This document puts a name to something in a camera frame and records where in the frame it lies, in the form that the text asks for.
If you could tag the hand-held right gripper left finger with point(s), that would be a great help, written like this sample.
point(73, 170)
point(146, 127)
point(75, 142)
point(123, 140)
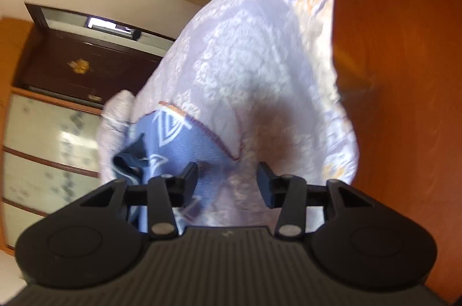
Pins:
point(190, 183)

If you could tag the dark brown door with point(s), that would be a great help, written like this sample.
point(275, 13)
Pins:
point(101, 53)

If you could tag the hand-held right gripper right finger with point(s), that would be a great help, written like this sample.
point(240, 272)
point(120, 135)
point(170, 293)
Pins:
point(265, 185)

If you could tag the wooden framed frosted sliding door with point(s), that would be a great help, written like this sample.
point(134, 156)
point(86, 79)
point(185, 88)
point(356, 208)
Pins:
point(39, 147)

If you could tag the gold door ornament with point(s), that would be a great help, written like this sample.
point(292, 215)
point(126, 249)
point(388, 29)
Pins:
point(78, 66)

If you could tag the white lavender patterned quilt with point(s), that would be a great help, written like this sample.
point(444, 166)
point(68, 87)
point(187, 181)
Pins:
point(252, 57)

